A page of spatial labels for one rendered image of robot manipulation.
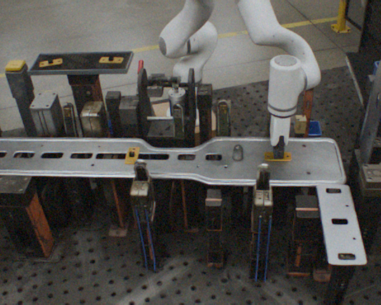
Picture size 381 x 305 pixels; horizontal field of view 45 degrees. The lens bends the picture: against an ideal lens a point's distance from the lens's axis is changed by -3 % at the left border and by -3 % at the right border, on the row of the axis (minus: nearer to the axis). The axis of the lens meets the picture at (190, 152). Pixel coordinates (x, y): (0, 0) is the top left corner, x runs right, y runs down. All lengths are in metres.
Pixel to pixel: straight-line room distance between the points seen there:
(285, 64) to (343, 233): 0.48
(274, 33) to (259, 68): 2.64
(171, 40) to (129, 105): 0.31
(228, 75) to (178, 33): 2.14
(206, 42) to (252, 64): 2.20
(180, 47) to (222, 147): 0.44
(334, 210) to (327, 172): 0.16
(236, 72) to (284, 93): 2.61
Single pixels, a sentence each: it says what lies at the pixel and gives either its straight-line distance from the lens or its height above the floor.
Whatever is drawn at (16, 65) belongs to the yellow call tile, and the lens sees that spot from 1.87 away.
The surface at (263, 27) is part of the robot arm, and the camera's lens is 1.34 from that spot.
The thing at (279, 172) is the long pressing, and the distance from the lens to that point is 1.47.
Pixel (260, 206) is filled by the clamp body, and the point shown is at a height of 1.04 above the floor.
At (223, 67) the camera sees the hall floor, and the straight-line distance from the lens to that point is 3.98.
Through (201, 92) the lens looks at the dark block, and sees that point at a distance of 1.61.
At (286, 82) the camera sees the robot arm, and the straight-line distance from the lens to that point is 1.31.
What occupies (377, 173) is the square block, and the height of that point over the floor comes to 1.06.
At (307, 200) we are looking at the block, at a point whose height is 0.98.
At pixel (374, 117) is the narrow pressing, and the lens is 1.44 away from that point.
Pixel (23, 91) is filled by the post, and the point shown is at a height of 1.06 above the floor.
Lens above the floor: 1.98
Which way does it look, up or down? 40 degrees down
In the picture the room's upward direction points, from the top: 4 degrees counter-clockwise
